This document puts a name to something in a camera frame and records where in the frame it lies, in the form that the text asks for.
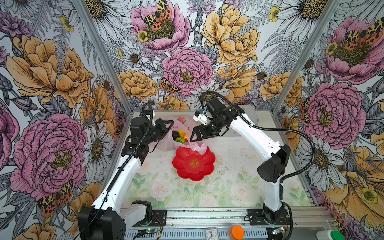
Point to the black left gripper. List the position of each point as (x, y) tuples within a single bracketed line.
[(161, 123)]

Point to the silver metal case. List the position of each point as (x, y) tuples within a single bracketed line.
[(241, 123)]

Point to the small white timer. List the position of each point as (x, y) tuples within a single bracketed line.
[(212, 234)]

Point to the green capped white bottle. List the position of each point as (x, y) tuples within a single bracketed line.
[(329, 235)]

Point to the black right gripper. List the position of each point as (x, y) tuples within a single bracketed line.
[(198, 128)]

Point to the dark avocado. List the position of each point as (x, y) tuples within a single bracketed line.
[(175, 135)]

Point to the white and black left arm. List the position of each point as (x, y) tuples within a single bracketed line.
[(105, 219)]

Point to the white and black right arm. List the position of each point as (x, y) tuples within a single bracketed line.
[(274, 160)]

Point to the pink plastic bag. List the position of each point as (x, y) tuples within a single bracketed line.
[(185, 124)]

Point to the aluminium corner post left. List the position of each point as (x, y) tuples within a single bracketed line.
[(98, 43)]

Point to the aluminium corner post right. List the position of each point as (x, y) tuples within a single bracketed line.
[(313, 38)]

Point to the orange round button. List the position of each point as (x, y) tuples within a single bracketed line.
[(236, 233)]

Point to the red flower-shaped plate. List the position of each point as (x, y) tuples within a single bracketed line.
[(192, 165)]

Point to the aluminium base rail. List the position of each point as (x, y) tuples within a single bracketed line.
[(190, 223)]

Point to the green spiky round fruit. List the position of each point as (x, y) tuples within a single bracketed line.
[(180, 140)]

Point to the aluminium corner post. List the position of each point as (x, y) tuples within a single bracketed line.
[(98, 43), (313, 38)]

